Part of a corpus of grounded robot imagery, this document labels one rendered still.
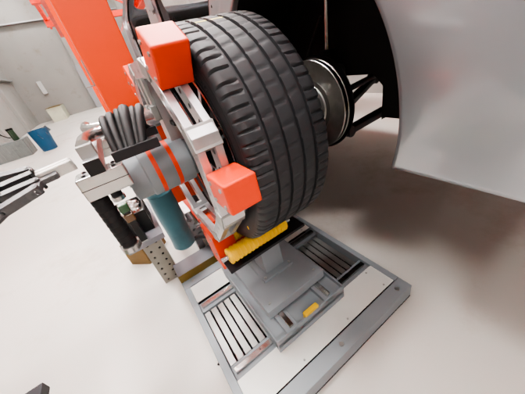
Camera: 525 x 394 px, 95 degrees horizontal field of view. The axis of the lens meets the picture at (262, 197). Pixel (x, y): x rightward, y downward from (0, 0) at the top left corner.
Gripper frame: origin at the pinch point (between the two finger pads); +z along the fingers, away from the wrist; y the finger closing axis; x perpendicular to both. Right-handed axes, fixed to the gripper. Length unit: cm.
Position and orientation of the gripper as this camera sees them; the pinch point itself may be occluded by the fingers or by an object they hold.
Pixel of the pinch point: (56, 170)
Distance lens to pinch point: 71.2
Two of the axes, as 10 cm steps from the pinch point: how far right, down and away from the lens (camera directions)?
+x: -0.6, 5.5, 8.4
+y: -6.5, -6.6, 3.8
